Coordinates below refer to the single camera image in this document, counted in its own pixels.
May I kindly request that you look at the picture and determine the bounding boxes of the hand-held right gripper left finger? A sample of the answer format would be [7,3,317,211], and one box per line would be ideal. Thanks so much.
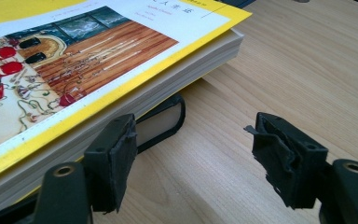
[83,113,139,215]

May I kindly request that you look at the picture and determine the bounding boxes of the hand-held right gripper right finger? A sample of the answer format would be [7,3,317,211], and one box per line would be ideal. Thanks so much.
[243,111,330,210]

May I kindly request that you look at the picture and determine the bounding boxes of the black hardcover book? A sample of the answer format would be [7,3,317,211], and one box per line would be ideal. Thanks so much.
[0,92,187,224]

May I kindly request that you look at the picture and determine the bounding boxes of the yellow bordered book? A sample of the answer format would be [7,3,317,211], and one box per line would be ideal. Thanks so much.
[0,0,253,218]

